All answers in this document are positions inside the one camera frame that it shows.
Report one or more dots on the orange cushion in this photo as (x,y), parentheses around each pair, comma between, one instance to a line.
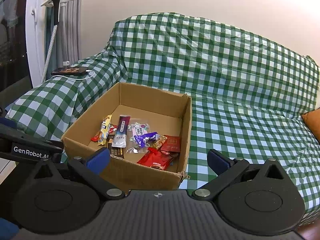
(312,125)

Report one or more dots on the small white clip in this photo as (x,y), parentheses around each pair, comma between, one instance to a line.
(65,63)

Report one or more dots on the green checked sofa cover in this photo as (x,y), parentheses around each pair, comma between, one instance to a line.
(225,80)

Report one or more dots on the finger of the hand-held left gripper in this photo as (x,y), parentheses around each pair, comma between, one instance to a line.
(10,123)
(25,136)

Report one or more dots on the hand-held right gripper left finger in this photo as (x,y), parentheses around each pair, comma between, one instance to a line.
(98,159)

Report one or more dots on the white door frame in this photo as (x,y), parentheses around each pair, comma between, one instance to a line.
(35,30)

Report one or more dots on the purple and white stick pouch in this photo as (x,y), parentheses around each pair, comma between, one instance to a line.
(121,132)

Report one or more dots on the cardboard box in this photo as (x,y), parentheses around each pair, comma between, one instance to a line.
(155,110)

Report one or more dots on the dark brown snack bar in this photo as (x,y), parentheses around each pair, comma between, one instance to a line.
(116,152)

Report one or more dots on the brown nut bar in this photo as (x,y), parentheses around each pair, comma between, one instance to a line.
(159,143)

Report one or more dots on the large red snack bag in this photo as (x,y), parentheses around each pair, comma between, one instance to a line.
(156,160)

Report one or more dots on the small orange red snack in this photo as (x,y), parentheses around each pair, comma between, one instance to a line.
(96,138)

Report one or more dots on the purple candy packet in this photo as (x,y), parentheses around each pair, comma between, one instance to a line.
(143,138)

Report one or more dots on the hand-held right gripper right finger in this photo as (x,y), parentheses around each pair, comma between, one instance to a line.
(217,160)

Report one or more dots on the dark blue garment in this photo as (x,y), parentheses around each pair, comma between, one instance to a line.
(7,226)

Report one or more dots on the square red snack packet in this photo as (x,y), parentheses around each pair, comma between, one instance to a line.
(173,143)

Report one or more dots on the clear plastic snack bag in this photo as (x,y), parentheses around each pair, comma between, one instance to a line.
(140,131)

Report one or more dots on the black smartphone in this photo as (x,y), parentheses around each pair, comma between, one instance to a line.
(67,70)

